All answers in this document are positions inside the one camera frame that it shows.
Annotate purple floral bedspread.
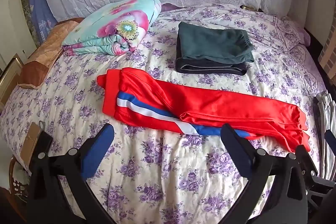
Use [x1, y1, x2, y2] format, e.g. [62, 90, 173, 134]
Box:
[0, 2, 326, 224]

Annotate dark green pants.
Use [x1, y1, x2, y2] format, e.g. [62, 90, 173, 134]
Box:
[177, 21, 255, 64]

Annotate blue printed cloth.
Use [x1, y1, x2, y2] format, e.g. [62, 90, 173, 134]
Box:
[25, 0, 57, 46]

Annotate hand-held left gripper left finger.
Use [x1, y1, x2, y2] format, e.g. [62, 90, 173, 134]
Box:
[28, 123, 116, 224]

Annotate black pants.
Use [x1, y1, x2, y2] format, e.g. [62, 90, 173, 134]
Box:
[175, 38, 248, 76]

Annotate black bed frame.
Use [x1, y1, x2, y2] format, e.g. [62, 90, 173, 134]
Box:
[304, 27, 329, 90]

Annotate red pants with striped side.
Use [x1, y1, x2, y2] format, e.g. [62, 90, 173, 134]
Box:
[97, 67, 311, 153]

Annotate brown cardboard piece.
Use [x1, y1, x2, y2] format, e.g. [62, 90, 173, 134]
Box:
[20, 122, 42, 161]

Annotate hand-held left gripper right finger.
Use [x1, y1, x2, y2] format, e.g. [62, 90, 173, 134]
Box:
[218, 123, 319, 224]

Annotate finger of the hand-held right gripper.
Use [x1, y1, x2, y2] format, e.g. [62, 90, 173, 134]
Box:
[325, 130, 336, 147]

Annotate purple floral pillow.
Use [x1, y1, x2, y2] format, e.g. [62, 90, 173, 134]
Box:
[273, 17, 311, 51]

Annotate folded floral quilt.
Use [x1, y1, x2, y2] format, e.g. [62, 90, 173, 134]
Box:
[62, 0, 162, 56]

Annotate wooden chair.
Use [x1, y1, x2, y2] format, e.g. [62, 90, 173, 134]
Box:
[8, 157, 30, 203]

